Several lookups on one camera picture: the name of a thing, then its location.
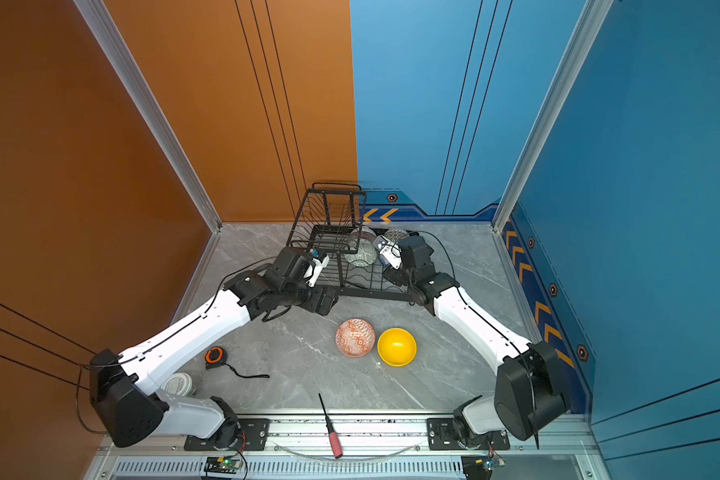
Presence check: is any yellow bowl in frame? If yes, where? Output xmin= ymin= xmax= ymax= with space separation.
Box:
xmin=377 ymin=328 xmax=418 ymax=368

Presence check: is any aluminium front rail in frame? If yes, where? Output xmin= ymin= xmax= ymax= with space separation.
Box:
xmin=85 ymin=410 xmax=609 ymax=479

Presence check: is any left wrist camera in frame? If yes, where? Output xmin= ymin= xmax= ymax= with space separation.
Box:
xmin=264 ymin=246 xmax=330 ymax=291

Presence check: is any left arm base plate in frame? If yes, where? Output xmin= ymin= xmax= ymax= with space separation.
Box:
xmin=183 ymin=417 xmax=270 ymax=453

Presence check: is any blue floral bowl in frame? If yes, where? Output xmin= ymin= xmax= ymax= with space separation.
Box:
xmin=379 ymin=244 xmax=402 ymax=269

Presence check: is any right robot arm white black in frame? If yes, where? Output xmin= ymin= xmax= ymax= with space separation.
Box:
xmin=387 ymin=235 xmax=571 ymax=449

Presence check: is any white tape roll left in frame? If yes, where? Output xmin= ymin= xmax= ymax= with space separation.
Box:
xmin=161 ymin=372 xmax=196 ymax=397

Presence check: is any pink striped bowl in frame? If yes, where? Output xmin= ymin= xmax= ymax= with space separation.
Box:
xmin=359 ymin=226 xmax=377 ymax=241

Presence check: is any brown dotted bowl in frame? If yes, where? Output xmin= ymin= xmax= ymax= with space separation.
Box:
xmin=383 ymin=228 xmax=409 ymax=243

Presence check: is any black wire dish rack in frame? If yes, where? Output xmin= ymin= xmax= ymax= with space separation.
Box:
xmin=286 ymin=182 xmax=415 ymax=304

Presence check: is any left green circuit board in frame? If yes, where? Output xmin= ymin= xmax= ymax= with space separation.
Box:
xmin=203 ymin=456 xmax=247 ymax=479

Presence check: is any orange black tape measure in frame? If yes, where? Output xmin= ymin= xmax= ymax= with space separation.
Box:
xmin=203 ymin=346 xmax=270 ymax=379

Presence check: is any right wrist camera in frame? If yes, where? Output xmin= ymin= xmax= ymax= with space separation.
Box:
xmin=373 ymin=235 xmax=402 ymax=269

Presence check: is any right circuit board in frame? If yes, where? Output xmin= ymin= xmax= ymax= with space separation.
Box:
xmin=461 ymin=456 xmax=506 ymax=480

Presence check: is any red handled screwdriver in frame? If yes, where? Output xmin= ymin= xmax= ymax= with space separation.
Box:
xmin=318 ymin=393 xmax=343 ymax=459

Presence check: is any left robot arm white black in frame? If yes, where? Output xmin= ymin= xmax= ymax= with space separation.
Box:
xmin=88 ymin=270 xmax=338 ymax=449

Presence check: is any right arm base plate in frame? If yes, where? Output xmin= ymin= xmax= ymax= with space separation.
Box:
xmin=426 ymin=417 xmax=511 ymax=451

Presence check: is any orange patterned bowl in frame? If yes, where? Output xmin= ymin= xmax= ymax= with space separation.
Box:
xmin=335 ymin=318 xmax=376 ymax=358

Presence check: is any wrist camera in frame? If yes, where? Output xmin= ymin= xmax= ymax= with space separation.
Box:
xmin=373 ymin=235 xmax=402 ymax=269
xmin=264 ymin=246 xmax=330 ymax=291

